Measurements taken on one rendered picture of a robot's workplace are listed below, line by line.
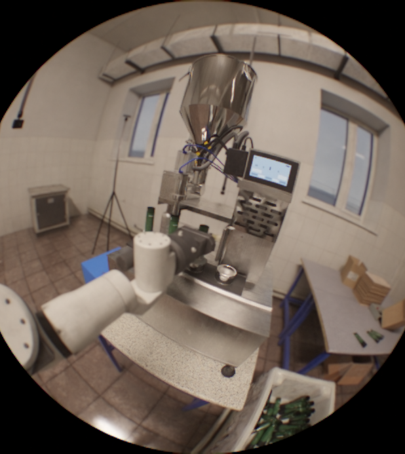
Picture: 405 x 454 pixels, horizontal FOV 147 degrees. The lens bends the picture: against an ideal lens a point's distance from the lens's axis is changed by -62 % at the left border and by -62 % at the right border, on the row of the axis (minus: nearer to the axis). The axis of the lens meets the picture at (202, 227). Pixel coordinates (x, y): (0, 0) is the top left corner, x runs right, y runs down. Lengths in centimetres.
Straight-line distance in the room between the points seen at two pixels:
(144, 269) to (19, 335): 21
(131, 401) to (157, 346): 79
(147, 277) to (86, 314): 13
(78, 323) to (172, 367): 48
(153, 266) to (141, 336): 46
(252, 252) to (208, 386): 50
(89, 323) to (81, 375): 129
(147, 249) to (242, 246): 36
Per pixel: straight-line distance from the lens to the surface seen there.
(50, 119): 391
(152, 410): 135
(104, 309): 21
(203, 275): 54
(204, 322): 47
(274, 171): 50
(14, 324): 17
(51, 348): 20
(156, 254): 26
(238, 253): 55
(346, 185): 265
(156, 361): 64
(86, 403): 144
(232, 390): 65
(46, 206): 323
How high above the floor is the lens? 135
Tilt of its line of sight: 19 degrees down
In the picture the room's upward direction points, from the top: 13 degrees clockwise
